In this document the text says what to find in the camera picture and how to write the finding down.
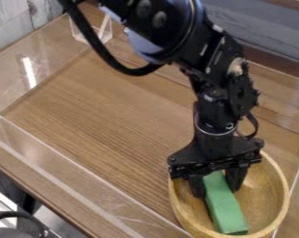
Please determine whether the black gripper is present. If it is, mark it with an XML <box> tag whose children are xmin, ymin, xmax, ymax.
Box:
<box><xmin>167</xmin><ymin>125</ymin><xmax>265</xmax><ymax>198</ymax></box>

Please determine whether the green rectangular block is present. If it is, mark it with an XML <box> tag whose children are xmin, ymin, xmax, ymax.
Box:
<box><xmin>203</xmin><ymin>171</ymin><xmax>250</xmax><ymax>235</ymax></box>

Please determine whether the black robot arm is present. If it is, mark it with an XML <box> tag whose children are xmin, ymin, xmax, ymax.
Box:
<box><xmin>59</xmin><ymin>0</ymin><xmax>265</xmax><ymax>197</ymax></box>

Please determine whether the brown wooden bowl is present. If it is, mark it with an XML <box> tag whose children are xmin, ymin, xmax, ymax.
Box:
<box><xmin>168</xmin><ymin>153</ymin><xmax>290</xmax><ymax>238</ymax></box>

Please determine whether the clear acrylic front wall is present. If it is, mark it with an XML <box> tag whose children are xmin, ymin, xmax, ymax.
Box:
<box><xmin>0</xmin><ymin>115</ymin><xmax>191</xmax><ymax>238</ymax></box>

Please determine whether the black metal frame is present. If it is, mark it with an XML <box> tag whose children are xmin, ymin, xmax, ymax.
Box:
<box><xmin>0</xmin><ymin>172</ymin><xmax>88</xmax><ymax>238</ymax></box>

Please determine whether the black cable loop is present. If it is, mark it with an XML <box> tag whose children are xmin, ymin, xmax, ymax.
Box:
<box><xmin>0</xmin><ymin>210</ymin><xmax>50</xmax><ymax>238</ymax></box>

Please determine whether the clear acrylic corner bracket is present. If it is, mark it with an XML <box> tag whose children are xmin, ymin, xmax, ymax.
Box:
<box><xmin>70</xmin><ymin>15</ymin><xmax>114</xmax><ymax>44</ymax></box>

